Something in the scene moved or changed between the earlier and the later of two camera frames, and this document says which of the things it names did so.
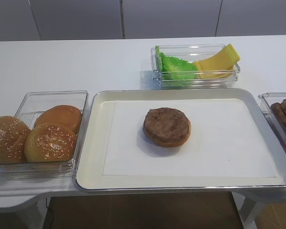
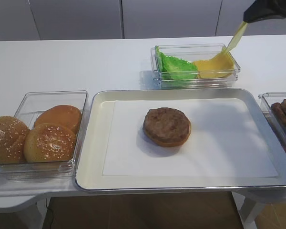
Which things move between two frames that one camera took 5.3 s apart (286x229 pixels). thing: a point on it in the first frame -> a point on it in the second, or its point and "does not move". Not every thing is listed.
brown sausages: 278,111 does not move
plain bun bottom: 60,114 does not move
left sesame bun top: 7,135 does not move
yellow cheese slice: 219,65 -> 237,37
